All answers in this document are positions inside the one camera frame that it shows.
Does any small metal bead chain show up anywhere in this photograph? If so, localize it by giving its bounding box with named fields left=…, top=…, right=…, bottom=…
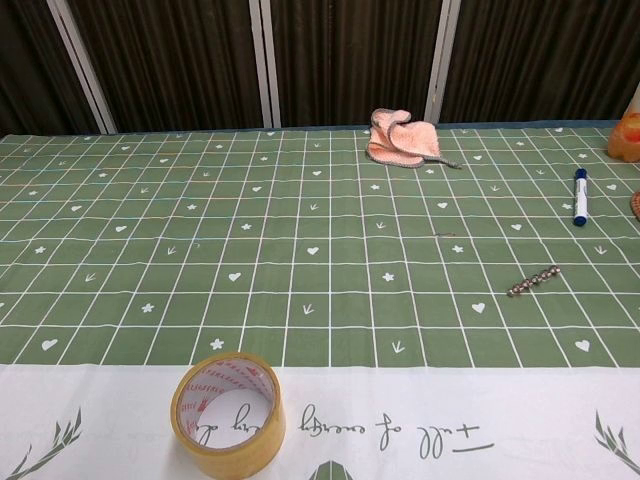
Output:
left=506, top=265, right=561, bottom=297

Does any green checked tablecloth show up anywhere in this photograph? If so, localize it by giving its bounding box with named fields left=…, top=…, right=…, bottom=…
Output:
left=0, top=118, right=640, bottom=480

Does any pink fluffy cloth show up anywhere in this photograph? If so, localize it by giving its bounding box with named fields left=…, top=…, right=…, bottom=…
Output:
left=365, top=107, right=464, bottom=171

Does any yellow packing tape roll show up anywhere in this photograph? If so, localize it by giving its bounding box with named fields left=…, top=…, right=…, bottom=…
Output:
left=169, top=350, right=288, bottom=480

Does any blue and white marker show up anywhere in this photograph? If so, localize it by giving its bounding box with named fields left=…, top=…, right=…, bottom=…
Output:
left=572, top=167, right=590, bottom=229

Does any orange translucent bottle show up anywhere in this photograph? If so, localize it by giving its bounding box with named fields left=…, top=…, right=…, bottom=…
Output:
left=606, top=82, right=640, bottom=164

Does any white folding screen frame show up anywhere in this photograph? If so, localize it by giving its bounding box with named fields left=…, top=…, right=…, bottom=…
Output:
left=248, top=0, right=285, bottom=129
left=424, top=0, right=461, bottom=125
left=47, top=0, right=119, bottom=135

